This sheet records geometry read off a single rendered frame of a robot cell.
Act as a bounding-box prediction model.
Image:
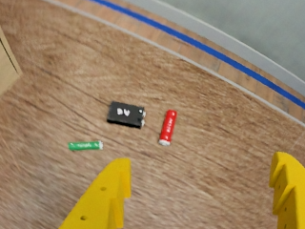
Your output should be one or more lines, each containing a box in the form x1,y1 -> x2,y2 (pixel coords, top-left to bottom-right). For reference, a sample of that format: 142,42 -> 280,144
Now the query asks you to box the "light wood drawer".
0,41 -> 17,90

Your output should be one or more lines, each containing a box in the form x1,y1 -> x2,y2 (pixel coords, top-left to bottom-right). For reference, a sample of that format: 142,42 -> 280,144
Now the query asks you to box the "wooden chest of drawers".
0,26 -> 22,93

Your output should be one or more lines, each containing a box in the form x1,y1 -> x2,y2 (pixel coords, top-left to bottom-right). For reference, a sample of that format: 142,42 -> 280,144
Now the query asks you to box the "black 9v battery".
106,99 -> 144,129

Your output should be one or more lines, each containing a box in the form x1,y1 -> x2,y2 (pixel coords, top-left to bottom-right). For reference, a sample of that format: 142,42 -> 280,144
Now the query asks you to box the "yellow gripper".
58,152 -> 305,229

